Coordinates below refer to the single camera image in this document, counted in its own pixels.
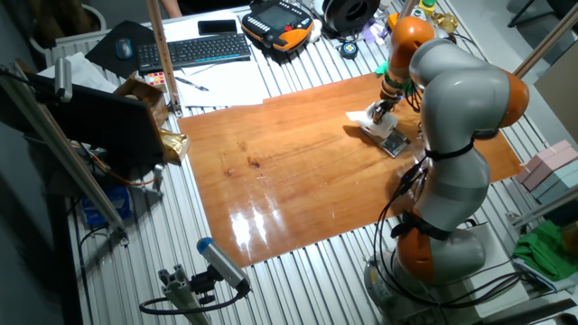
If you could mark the pink box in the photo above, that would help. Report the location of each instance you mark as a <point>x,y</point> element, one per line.
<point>557,164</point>
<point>544,155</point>

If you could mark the blue box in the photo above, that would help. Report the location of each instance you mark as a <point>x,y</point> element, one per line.
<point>108,205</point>

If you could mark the green cloth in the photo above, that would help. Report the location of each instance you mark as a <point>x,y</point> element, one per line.
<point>546,248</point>

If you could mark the black c-clamp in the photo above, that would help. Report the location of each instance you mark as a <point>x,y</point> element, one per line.
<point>487,134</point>

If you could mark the aluminium profile camera mount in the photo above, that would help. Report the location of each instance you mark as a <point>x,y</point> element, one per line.
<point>180,293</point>

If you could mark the bare person forearm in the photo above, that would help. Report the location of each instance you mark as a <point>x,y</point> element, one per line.
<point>170,6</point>

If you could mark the frame pole held by clamp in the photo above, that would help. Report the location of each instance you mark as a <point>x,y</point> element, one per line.
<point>546,43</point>

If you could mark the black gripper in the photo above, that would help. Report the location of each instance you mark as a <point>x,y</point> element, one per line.
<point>386,106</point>

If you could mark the round black tape measure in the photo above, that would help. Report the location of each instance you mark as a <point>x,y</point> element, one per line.
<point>348,50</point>

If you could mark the dark computer mouse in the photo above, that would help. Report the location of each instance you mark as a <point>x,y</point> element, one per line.
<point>124,49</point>

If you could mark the white paper under phone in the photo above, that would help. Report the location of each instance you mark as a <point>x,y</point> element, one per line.
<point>180,27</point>

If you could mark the colourful cube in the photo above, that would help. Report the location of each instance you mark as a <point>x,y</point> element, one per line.
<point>155,79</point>

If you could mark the black mouse pad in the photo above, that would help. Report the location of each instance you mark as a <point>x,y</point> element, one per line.
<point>101,56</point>

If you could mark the wooden frame post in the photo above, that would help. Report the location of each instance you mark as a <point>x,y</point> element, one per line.
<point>163,58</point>

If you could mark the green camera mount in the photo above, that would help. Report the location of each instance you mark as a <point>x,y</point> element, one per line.
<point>381,67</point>

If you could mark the white paper stack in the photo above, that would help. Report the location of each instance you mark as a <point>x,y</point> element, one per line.
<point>86,72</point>

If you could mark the black filament spool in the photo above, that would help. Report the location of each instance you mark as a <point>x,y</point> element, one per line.
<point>347,13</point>

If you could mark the black pen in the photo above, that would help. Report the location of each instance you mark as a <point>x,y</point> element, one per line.
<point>192,84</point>

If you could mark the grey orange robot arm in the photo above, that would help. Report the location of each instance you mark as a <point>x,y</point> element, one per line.
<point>460,90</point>

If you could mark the silver camera with blue end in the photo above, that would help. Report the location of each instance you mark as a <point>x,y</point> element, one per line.
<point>221,264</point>

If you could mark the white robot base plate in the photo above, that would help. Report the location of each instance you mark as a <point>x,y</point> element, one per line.
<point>501,271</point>

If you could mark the black smartphone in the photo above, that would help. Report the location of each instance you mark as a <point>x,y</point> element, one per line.
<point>217,27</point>

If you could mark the wooden board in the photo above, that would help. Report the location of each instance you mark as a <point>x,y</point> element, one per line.
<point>280,180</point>

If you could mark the pale teal box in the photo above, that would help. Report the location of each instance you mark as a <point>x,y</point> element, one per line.
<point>560,182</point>

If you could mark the black flat panel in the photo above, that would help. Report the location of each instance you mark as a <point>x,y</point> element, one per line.
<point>99,122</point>

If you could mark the gold foil packet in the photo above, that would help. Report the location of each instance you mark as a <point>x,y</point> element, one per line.
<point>176,146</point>

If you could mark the brown cardboard box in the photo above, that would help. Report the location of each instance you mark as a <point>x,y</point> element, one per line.
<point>153,101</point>

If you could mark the purple plastic piece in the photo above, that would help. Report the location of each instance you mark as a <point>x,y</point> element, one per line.
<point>372,31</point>

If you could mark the black orange teach pendant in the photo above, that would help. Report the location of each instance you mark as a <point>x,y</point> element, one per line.
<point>275,18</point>

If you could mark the large white paper sheet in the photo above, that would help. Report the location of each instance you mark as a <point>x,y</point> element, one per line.
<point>230,86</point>

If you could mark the aluminium bar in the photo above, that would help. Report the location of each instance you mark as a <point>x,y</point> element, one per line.
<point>542,207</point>

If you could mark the aluminium diagonal beam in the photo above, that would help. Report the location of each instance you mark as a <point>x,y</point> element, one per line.
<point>68,158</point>

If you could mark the black chair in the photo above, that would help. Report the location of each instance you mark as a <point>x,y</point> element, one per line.
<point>560,6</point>

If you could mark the black computer keyboard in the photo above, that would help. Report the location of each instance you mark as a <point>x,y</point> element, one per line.
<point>194,52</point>

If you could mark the small orange object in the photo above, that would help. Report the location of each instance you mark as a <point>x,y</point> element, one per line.
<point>392,21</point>

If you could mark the beige board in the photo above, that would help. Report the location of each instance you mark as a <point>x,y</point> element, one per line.
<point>560,99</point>

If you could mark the crumpled gold foil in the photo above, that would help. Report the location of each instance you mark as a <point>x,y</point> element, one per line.
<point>444,22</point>

